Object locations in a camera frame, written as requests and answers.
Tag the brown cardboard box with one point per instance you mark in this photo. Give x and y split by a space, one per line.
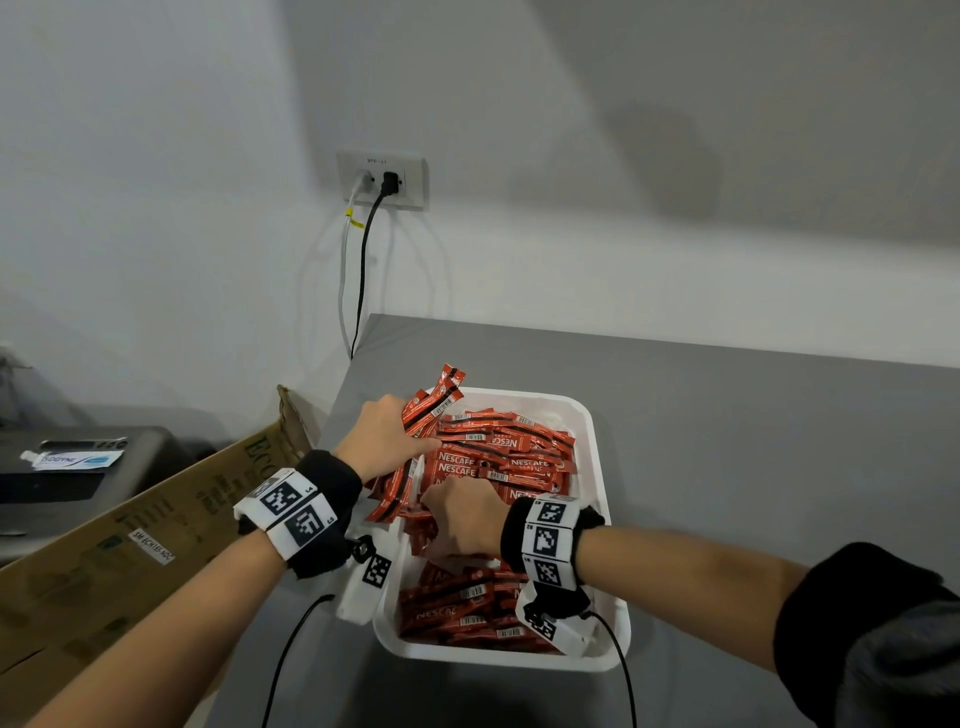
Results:
112 585

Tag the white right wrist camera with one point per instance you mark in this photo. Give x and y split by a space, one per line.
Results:
574 637

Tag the bunch of Nescafe sachets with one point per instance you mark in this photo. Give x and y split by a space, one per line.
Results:
431 401

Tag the flat black device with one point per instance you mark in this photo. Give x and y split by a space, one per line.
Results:
82 444

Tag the person's left hand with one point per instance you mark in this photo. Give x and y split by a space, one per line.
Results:
375 439

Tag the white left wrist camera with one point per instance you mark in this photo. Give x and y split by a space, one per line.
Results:
364 596

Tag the black wristband with markers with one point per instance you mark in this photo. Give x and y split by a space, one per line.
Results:
330 487
514 540

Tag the grey knit garment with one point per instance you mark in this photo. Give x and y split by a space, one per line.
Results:
900 667

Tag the pile of red coffee sachets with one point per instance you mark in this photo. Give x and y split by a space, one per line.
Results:
465 607

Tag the black left wristband with markers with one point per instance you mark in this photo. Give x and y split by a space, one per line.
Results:
330 487

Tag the white plastic tray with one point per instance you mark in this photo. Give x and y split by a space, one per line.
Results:
589 465

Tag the white and blue packet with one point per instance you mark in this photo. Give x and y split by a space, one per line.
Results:
75 460

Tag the dark grey printer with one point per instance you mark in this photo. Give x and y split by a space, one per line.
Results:
90 502

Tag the black right wristband with markers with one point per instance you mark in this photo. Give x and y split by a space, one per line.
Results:
514 540

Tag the grey wall socket plate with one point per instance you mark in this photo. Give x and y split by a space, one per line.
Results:
416 180

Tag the black shirt sleeve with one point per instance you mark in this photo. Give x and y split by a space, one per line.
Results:
832 615

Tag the person's left forearm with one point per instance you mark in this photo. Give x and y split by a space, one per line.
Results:
165 645

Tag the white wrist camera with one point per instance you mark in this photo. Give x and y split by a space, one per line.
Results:
574 637
364 596

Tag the person's right hand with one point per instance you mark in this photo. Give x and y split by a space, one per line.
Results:
469 517

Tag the black power plug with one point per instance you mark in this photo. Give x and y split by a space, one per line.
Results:
390 184

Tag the person's right forearm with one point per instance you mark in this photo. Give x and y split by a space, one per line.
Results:
690 585

